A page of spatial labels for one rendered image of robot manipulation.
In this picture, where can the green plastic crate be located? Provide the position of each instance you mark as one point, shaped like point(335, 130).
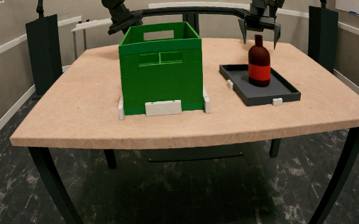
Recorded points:
point(180, 78)

